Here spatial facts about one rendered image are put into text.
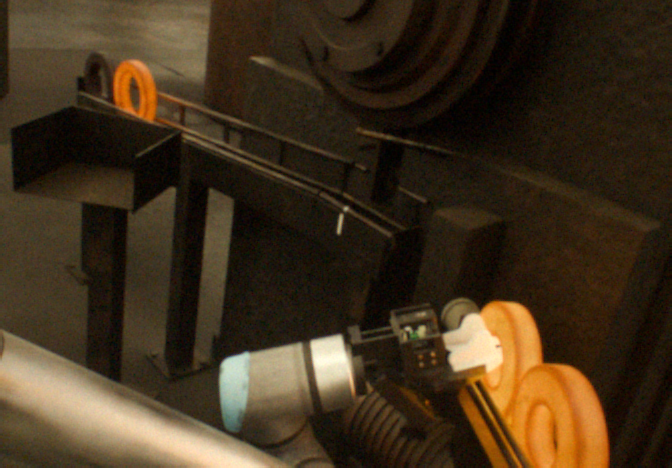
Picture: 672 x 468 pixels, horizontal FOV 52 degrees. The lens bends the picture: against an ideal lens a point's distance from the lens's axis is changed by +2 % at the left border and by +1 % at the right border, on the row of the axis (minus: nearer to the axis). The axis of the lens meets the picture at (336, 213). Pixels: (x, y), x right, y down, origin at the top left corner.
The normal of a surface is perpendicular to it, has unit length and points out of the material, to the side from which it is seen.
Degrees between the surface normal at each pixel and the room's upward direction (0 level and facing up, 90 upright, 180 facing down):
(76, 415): 62
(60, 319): 0
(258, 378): 39
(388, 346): 90
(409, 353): 90
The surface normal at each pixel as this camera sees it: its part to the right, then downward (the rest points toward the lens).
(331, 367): -0.04, -0.35
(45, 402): 0.77, -0.11
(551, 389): -0.98, -0.10
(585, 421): 0.19, -0.47
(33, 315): 0.15, -0.90
